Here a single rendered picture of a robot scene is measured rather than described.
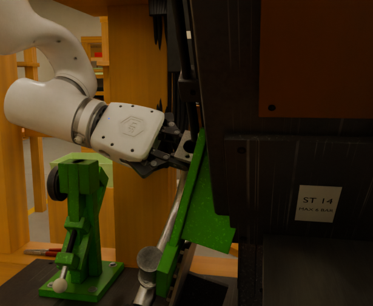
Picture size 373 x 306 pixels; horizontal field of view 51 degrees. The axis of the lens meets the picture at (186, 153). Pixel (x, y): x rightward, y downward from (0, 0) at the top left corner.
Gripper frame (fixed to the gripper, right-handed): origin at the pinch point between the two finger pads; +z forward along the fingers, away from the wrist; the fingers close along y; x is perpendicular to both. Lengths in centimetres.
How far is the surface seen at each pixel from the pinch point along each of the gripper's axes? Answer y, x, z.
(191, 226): -13.1, -3.6, 5.2
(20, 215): -6, 48, -44
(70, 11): 709, 646, -546
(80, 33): 675, 681, -506
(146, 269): -20.0, -0.2, 1.0
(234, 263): -0.6, 43.7, 15.1
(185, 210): -12.3, -6.2, 3.8
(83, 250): -14.8, 24.6, -16.2
